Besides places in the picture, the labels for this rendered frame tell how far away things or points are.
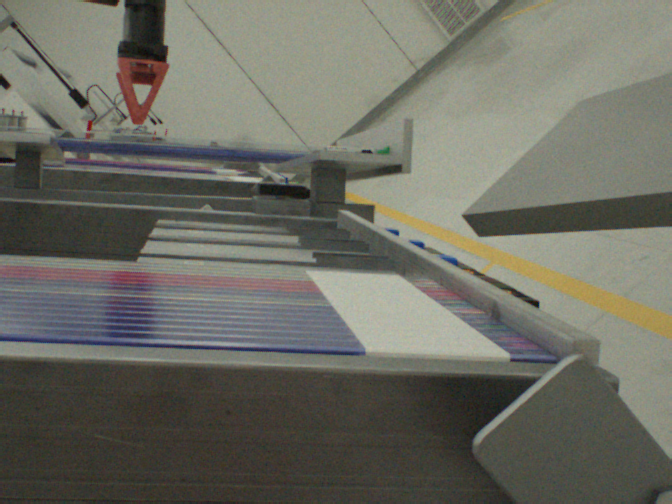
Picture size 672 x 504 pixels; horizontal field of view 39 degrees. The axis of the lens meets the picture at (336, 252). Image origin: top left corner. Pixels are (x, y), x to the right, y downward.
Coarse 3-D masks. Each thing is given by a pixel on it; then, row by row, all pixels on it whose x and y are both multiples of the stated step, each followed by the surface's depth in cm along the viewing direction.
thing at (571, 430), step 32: (544, 384) 31; (576, 384) 31; (608, 384) 31; (512, 416) 31; (544, 416) 31; (576, 416) 31; (608, 416) 31; (480, 448) 31; (512, 448) 31; (544, 448) 31; (576, 448) 31; (608, 448) 31; (640, 448) 31; (512, 480) 31; (544, 480) 31; (576, 480) 31; (608, 480) 31; (640, 480) 31
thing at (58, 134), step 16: (0, 128) 107; (16, 128) 107; (32, 128) 107; (144, 144) 111; (160, 144) 111; (176, 144) 111; (192, 144) 112; (208, 144) 112; (224, 144) 113; (240, 144) 113; (256, 144) 113; (272, 144) 114; (288, 144) 114; (304, 144) 115
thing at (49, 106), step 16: (16, 64) 502; (32, 64) 571; (32, 80) 505; (48, 80) 519; (16, 96) 508; (32, 96) 553; (48, 96) 506; (64, 96) 521; (0, 112) 508; (16, 112) 509; (32, 112) 510; (48, 112) 521; (64, 112) 508; (80, 112) 524; (48, 128) 512; (64, 128) 523; (80, 128) 511; (96, 128) 555; (176, 160) 524; (192, 160) 525; (208, 160) 526
